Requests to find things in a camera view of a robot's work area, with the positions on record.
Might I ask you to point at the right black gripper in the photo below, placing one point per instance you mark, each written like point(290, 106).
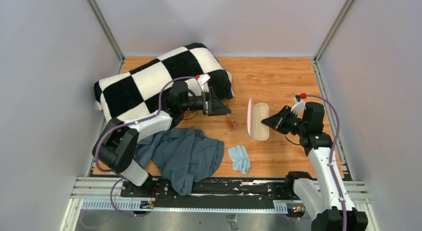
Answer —
point(278, 121)

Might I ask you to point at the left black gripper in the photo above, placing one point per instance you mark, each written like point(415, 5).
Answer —
point(211, 106)

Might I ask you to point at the orange sunglasses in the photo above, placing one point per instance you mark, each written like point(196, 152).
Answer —
point(230, 121)

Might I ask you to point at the pink glasses case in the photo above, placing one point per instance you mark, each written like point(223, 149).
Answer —
point(255, 114)

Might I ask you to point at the light blue cleaning cloth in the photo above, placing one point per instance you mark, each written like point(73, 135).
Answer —
point(240, 159)

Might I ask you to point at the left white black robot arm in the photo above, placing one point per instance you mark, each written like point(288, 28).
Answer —
point(116, 145)

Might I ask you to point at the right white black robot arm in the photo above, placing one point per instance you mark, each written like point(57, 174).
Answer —
point(328, 203)

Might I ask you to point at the grey blue crumpled garment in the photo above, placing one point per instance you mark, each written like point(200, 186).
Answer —
point(184, 156)

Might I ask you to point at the black white checkered pillow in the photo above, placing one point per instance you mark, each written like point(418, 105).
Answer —
point(137, 93)

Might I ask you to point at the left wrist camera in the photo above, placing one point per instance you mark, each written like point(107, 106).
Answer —
point(202, 80)

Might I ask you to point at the black mounting base plate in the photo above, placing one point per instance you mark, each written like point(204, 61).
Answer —
point(214, 193)

